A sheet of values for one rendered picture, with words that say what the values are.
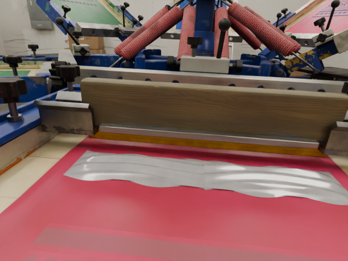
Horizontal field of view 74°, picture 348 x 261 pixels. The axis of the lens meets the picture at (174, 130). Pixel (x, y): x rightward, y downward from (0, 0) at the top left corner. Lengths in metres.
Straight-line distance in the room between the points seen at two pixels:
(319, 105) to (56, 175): 0.36
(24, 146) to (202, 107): 0.26
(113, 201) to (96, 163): 0.08
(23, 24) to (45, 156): 5.21
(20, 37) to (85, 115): 5.27
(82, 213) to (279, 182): 0.23
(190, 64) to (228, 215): 0.43
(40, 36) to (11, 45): 0.66
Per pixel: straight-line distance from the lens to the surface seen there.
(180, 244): 0.23
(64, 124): 0.39
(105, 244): 0.23
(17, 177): 0.35
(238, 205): 0.28
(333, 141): 0.39
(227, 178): 0.31
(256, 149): 0.39
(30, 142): 0.40
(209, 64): 0.62
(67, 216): 0.27
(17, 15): 5.61
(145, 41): 0.98
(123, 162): 0.33
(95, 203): 0.27
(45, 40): 5.33
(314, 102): 0.37
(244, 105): 0.34
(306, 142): 0.38
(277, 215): 0.28
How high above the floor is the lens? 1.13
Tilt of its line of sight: 22 degrees down
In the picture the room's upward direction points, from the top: 3 degrees clockwise
